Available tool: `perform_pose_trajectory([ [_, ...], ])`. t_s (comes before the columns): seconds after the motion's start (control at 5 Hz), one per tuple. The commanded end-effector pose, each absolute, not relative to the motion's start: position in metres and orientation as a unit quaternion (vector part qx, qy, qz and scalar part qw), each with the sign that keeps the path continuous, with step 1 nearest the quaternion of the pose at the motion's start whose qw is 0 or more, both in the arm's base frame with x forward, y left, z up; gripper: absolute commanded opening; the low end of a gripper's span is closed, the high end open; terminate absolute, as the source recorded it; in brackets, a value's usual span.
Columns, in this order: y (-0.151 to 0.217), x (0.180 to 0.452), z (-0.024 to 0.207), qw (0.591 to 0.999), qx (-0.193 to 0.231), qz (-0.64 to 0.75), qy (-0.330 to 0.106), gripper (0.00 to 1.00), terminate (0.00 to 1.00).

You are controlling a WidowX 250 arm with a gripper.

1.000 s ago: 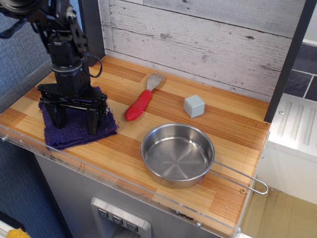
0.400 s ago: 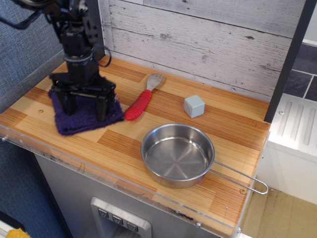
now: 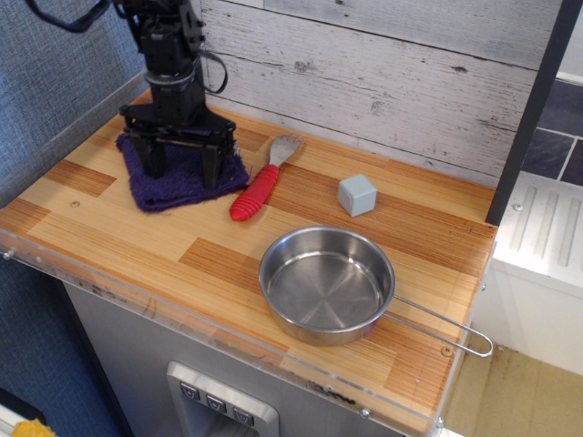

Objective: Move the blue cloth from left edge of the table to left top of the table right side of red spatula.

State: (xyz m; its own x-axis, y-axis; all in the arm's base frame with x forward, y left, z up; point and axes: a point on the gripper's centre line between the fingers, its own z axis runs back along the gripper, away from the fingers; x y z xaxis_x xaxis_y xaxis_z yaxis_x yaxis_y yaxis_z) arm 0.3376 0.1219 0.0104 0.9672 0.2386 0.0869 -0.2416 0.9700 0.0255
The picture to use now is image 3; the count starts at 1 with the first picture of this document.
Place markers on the steel pan with wire handle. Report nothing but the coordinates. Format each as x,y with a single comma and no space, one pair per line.
329,286

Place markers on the white grooved sink drainboard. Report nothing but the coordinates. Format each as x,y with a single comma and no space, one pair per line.
540,235

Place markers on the yellow object bottom left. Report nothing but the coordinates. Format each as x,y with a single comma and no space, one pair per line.
33,428

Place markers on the black right post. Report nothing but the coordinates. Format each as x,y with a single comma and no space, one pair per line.
557,45

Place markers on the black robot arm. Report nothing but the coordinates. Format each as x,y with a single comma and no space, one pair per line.
169,36

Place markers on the purple cloth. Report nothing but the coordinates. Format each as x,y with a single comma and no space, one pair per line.
182,183

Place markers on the grey cube block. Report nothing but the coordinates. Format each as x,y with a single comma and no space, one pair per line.
357,195

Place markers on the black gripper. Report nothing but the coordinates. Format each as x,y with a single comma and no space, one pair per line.
178,116

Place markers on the red handled metal fork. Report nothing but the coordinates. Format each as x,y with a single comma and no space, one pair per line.
251,200

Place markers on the silver dispenser button panel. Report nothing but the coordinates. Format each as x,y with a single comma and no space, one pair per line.
207,407

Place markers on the clear acrylic table edge guard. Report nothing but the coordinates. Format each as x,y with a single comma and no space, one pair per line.
317,391

